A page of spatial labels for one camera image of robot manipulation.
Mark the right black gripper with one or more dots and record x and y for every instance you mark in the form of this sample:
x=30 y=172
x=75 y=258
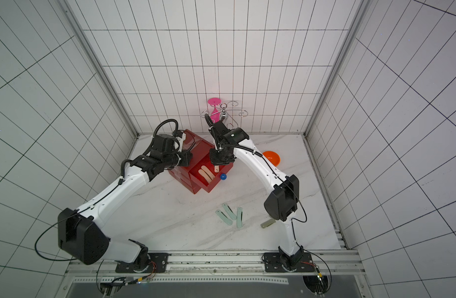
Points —
x=216 y=138

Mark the olive fruit knife bottom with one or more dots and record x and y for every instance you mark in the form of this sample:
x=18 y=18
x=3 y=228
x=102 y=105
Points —
x=267 y=223

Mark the mint fruit knife right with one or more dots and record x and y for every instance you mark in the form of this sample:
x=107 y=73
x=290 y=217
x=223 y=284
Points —
x=239 y=217

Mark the mint fruit knife left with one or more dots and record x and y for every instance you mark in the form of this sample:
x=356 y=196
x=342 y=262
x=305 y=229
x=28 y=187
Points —
x=223 y=217

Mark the silver wire cup rack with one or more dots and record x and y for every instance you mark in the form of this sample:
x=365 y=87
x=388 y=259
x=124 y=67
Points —
x=229 y=113

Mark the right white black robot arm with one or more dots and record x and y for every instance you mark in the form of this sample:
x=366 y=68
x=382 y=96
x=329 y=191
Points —
x=283 y=190

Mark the orange plastic bowl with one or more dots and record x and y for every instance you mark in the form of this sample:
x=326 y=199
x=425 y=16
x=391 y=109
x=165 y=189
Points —
x=273 y=157

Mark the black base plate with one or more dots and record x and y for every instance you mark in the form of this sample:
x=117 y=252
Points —
x=148 y=263
x=281 y=263

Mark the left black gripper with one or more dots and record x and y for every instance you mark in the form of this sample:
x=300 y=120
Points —
x=186 y=159

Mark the aluminium mounting rail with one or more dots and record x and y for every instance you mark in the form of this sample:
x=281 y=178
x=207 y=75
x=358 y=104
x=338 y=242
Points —
x=229 y=263

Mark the red top drawer blue knob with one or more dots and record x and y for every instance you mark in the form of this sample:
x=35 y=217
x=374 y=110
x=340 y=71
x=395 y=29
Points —
x=200 y=181

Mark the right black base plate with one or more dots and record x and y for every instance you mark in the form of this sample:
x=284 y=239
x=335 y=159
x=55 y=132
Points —
x=281 y=263

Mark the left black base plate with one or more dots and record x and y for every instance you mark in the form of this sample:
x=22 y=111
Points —
x=148 y=263

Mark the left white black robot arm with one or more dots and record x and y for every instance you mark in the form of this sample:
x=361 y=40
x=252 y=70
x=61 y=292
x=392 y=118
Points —
x=80 y=231

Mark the pink plastic goblet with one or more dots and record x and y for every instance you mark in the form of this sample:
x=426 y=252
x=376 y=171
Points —
x=214 y=103

